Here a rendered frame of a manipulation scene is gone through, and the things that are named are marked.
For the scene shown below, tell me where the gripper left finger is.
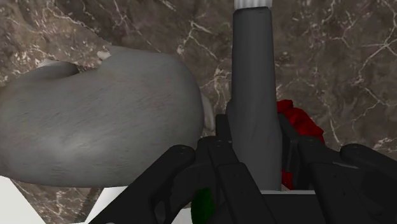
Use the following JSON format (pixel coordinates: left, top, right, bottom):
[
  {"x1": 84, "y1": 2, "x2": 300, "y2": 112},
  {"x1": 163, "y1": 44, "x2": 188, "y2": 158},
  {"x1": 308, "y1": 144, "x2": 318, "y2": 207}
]
[{"x1": 89, "y1": 113, "x2": 277, "y2": 224}]

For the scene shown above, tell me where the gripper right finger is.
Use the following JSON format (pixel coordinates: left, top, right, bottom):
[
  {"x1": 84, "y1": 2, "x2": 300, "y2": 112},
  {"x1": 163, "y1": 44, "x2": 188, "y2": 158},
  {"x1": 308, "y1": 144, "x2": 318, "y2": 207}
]
[{"x1": 277, "y1": 113, "x2": 397, "y2": 224}]

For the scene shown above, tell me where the red crumpled thing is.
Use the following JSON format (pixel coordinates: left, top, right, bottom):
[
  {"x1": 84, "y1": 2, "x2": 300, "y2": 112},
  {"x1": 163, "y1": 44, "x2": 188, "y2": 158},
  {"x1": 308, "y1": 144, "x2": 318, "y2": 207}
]
[{"x1": 276, "y1": 99, "x2": 326, "y2": 191}]

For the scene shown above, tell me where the grey plush animal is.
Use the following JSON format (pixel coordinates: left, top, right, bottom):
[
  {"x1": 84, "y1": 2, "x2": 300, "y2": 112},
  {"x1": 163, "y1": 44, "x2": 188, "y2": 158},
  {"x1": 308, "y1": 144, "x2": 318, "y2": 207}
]
[{"x1": 0, "y1": 44, "x2": 216, "y2": 188}]

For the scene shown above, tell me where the dark green round thing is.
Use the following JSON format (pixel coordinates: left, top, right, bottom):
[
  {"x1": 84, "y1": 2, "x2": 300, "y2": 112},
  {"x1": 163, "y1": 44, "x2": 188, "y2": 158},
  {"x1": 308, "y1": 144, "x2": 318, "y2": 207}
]
[{"x1": 190, "y1": 187, "x2": 216, "y2": 224}]

